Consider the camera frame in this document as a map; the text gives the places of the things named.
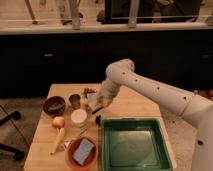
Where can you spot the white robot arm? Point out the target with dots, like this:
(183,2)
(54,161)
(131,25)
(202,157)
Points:
(191,107)

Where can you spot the red apple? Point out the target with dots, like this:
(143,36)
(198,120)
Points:
(58,122)

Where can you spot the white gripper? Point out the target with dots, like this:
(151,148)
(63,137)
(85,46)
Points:
(108,91)

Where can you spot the yellow banana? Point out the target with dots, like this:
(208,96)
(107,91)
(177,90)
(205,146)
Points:
(58,140)

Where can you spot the white card packet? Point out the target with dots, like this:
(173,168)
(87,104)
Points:
(91,97)

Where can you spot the dark brown bowl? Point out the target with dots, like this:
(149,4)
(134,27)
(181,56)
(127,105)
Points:
(54,106)

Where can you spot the blue grey sponge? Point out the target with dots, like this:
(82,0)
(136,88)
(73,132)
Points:
(83,151)

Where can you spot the orange bowl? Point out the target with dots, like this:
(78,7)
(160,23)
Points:
(90,161)

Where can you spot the white paper cup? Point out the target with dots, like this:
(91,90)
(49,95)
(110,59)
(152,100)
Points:
(79,117)

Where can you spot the small black eraser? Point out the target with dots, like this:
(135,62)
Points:
(98,120)

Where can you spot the green plastic bin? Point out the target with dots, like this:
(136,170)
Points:
(133,145)

